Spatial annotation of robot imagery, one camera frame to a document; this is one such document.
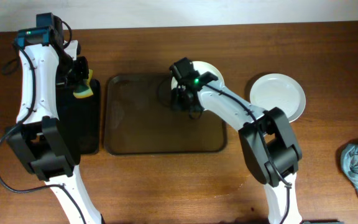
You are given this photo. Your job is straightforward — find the yellow green sponge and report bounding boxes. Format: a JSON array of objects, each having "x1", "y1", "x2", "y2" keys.
[{"x1": 73, "y1": 69, "x2": 93, "y2": 99}]

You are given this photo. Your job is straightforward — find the cream white plate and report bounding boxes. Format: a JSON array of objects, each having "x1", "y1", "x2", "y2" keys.
[{"x1": 181, "y1": 61, "x2": 225, "y2": 89}]

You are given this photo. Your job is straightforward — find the light blue plate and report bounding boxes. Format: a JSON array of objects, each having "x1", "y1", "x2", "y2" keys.
[{"x1": 249, "y1": 73, "x2": 306, "y2": 122}]

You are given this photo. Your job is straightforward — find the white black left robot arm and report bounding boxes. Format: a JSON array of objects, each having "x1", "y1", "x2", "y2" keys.
[{"x1": 3, "y1": 40, "x2": 104, "y2": 223}]

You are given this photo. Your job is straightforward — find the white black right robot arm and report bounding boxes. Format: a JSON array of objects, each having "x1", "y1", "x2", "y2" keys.
[{"x1": 171, "y1": 72, "x2": 302, "y2": 223}]

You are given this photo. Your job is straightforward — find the black plastic tray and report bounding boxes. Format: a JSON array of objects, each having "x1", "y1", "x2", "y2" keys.
[{"x1": 57, "y1": 79, "x2": 101, "y2": 155}]

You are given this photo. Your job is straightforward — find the brown plastic tray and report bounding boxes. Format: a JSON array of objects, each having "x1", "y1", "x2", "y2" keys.
[{"x1": 104, "y1": 73, "x2": 227, "y2": 155}]

